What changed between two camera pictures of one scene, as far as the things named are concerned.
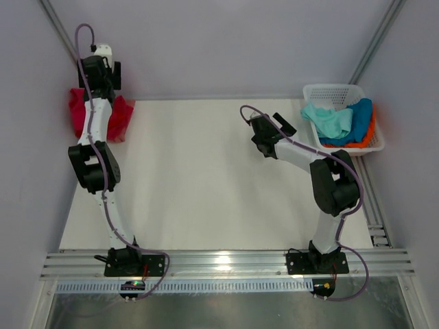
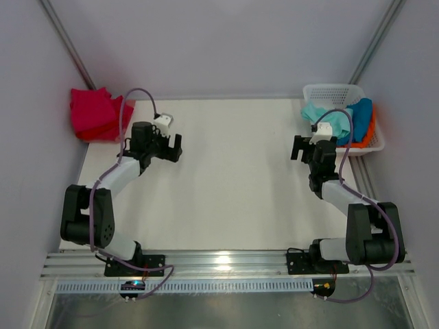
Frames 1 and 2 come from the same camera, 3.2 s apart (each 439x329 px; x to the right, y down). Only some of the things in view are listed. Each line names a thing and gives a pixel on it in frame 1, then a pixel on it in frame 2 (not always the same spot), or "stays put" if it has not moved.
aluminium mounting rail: (223, 264) stays put
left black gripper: (114, 76) → (170, 153)
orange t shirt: (367, 141) stays put
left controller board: (132, 285) stays put
